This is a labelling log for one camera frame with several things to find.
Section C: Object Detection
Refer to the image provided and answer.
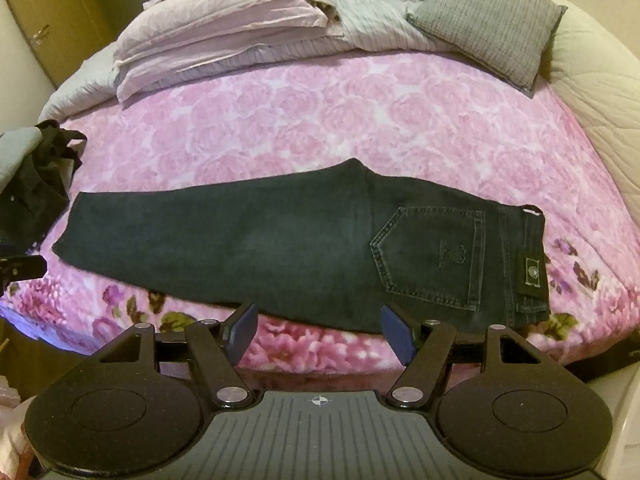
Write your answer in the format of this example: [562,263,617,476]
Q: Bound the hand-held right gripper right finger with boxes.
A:
[380,304,542,408]

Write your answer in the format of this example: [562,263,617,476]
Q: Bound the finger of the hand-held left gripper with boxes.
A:
[0,254,47,283]

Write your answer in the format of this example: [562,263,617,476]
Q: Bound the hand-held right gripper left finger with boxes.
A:
[97,302,259,408]

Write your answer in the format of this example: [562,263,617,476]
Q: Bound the dark denim pants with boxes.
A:
[52,157,553,337]

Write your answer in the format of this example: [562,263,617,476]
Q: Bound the black garment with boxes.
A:
[0,119,88,253]

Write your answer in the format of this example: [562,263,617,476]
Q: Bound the grey cloth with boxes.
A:
[0,126,45,191]

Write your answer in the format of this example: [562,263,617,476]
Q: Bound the pink floral blanket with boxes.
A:
[0,52,626,377]

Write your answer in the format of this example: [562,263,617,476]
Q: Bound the wooden wardrobe door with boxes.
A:
[0,0,168,90]

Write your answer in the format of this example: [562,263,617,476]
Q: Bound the lilac pillow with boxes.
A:
[111,22,348,105]
[141,0,337,56]

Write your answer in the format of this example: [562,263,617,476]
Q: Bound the striped bed sheet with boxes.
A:
[39,0,453,121]

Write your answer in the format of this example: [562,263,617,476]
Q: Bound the grey ribbed pillow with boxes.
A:
[406,0,569,98]

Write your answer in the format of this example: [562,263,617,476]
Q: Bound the cream quilted bed frame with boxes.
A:
[487,0,640,246]

